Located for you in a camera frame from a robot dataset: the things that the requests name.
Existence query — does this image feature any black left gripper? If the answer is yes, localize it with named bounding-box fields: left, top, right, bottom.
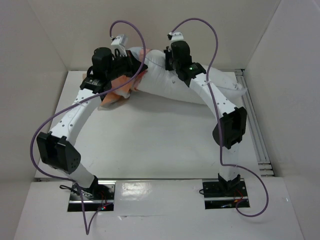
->
left=106, top=50, right=148, bottom=81

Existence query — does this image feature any white pillow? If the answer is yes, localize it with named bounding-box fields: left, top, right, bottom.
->
left=129, top=46, right=250, bottom=104

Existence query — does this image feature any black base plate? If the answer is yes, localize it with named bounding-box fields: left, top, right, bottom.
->
left=67, top=180, right=116, bottom=213
left=199, top=178, right=250, bottom=210

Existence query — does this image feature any orange grey checked pillowcase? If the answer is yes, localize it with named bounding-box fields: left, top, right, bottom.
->
left=98, top=47, right=151, bottom=111

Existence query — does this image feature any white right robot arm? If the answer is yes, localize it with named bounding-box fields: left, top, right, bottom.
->
left=164, top=40, right=247, bottom=198

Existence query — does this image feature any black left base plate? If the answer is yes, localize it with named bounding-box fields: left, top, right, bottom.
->
left=67, top=180, right=116, bottom=213

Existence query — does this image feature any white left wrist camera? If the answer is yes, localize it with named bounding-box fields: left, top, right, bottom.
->
left=111, top=34, right=128, bottom=57

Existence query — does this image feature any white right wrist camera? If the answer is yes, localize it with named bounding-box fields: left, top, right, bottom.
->
left=167, top=32, right=184, bottom=43

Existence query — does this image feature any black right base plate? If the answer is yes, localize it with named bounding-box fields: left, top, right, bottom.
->
left=199, top=178, right=250, bottom=210

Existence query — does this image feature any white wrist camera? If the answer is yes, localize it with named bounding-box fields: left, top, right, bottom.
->
left=167, top=32, right=184, bottom=43
left=111, top=34, right=128, bottom=57

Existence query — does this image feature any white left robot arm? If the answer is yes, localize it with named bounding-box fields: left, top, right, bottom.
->
left=36, top=47, right=148, bottom=200

